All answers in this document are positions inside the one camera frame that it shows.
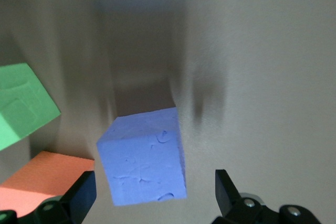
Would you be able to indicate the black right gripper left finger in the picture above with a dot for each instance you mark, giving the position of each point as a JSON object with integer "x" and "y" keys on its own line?
{"x": 76, "y": 203}

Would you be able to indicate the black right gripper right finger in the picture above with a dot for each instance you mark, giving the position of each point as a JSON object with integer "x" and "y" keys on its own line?
{"x": 236, "y": 208}

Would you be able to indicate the orange foam cube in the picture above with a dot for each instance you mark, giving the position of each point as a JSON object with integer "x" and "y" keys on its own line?
{"x": 39, "y": 176}

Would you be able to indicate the purple foam cube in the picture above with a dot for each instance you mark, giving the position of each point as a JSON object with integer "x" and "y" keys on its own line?
{"x": 144, "y": 161}

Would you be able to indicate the green foam cube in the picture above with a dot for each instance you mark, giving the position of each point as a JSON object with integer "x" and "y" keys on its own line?
{"x": 23, "y": 98}

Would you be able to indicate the brown table cover mat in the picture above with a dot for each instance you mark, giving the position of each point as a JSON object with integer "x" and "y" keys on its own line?
{"x": 249, "y": 64}

